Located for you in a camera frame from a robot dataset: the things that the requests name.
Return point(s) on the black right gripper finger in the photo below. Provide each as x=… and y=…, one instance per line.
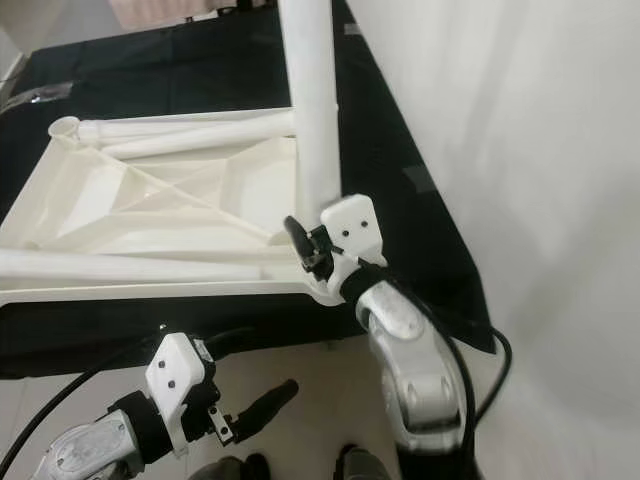
x=298, y=235

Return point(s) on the dark left robot foot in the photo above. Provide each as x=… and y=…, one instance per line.
x=240, y=470

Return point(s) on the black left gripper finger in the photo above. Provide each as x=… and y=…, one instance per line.
x=265, y=400

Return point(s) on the white plastic table top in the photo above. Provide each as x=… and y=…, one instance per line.
x=160, y=195

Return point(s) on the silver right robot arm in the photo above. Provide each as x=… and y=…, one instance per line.
x=420, y=380

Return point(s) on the black tablecloth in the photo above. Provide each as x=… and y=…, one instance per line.
x=160, y=70

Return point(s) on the dark right robot foot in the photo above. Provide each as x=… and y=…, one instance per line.
x=365, y=465

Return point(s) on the small grey tape patch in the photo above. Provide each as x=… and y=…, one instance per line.
x=420, y=180

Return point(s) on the dark robot foot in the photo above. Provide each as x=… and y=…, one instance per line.
x=365, y=465
x=240, y=470

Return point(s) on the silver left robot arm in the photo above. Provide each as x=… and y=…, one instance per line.
x=100, y=450

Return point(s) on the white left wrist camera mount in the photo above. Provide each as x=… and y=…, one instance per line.
x=175, y=375

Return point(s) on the clear tape strip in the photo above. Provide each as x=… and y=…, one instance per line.
x=40, y=93

